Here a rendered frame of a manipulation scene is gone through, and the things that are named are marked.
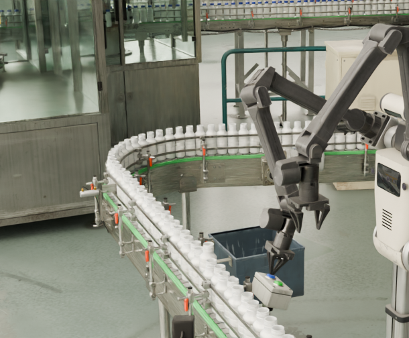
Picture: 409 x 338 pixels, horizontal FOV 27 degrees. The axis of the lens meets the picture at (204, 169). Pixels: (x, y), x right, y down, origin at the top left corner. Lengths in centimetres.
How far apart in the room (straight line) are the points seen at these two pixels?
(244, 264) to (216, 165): 131
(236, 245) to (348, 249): 235
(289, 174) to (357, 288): 312
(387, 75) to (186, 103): 229
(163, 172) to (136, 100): 375
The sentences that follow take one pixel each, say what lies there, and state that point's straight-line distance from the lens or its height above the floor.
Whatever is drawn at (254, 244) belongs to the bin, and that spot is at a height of 86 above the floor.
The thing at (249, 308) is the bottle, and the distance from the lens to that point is 255.
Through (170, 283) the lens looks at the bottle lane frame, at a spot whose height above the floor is 96.
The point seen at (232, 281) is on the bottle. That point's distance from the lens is 273.
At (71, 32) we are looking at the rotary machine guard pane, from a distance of 610.
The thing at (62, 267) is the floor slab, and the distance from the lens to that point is 584.
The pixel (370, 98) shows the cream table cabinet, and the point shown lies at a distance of 706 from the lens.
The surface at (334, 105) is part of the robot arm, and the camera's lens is 238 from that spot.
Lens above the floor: 229
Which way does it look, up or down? 17 degrees down
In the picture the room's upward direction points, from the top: 2 degrees counter-clockwise
